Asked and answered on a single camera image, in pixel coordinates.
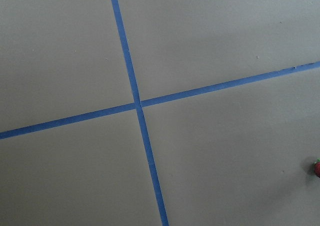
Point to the red strawberry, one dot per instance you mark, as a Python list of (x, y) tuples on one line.
[(316, 168)]

